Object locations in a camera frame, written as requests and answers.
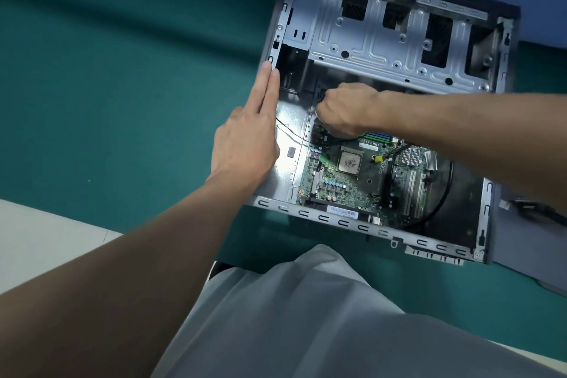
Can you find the desktop computer case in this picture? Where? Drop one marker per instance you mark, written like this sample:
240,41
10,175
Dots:
283,178

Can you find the person's left forearm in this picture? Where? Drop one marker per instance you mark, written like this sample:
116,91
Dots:
110,280

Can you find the person's right hand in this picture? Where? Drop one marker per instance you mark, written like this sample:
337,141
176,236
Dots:
350,109

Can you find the silver metal drive cage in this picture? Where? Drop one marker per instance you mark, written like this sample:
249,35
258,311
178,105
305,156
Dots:
367,36

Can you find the person's white shirt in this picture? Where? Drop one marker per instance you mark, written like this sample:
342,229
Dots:
310,324

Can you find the person's left hand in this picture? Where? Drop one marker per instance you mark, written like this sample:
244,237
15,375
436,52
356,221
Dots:
246,147

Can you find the green motherboard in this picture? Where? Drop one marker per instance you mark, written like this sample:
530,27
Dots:
354,196

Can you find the person's right forearm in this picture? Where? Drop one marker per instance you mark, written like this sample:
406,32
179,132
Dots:
478,138

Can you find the black side panel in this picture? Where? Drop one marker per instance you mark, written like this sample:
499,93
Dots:
522,249

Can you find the green floor mat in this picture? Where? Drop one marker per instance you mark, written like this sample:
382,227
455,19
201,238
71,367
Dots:
110,81

